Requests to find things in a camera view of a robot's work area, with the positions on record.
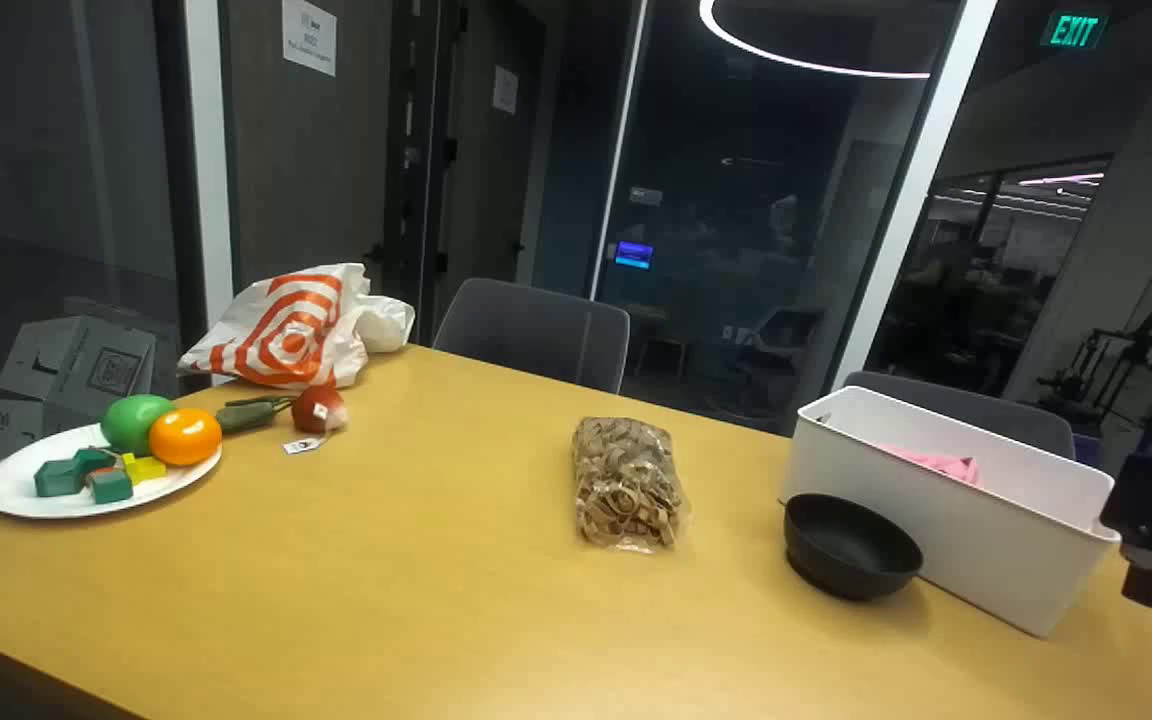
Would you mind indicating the clear rubber band bag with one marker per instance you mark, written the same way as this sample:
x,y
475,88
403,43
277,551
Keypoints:
x,y
620,483

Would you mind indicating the black bowl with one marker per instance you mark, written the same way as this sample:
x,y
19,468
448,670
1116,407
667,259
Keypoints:
x,y
851,565

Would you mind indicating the white orange plastic bag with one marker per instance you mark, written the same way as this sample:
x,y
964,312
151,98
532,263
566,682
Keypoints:
x,y
290,325

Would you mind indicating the white plastic bin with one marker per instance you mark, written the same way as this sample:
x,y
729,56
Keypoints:
x,y
976,544

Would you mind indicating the black tripod stand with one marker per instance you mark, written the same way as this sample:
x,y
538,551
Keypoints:
x,y
1108,361

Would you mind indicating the green exit sign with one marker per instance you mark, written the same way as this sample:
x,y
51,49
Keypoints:
x,y
1075,31

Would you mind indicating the blue lit screen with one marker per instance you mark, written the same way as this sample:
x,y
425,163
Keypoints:
x,y
633,255

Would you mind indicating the thin white window mullion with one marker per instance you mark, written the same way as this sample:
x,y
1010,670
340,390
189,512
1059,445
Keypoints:
x,y
620,135

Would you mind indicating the small paper door sign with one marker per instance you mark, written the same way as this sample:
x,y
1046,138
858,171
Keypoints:
x,y
507,88

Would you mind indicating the red toy fruit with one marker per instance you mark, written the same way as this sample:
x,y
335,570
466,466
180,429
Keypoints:
x,y
312,411

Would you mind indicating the small white scrap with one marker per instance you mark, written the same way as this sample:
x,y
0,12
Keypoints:
x,y
303,445

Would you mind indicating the green toy cucumber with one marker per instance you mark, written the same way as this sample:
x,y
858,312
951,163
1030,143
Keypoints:
x,y
244,412

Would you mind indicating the orange toy fruit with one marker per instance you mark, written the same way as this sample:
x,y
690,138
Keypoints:
x,y
186,438

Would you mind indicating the yellow toy block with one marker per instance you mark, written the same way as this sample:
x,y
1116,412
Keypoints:
x,y
143,468

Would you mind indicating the green toy ball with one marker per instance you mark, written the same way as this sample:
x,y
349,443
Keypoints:
x,y
131,423

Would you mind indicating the green toy block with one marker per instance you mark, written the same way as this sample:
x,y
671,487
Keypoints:
x,y
59,479
109,487
92,457

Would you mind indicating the white plate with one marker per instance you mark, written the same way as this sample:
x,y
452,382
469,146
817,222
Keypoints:
x,y
19,491

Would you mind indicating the white window frame post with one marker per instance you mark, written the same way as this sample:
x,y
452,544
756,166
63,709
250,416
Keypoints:
x,y
909,202

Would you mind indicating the white paper wall sign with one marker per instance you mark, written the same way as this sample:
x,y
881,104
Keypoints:
x,y
310,39

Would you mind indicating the wide white wall pillar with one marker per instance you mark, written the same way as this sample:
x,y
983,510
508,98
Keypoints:
x,y
204,163

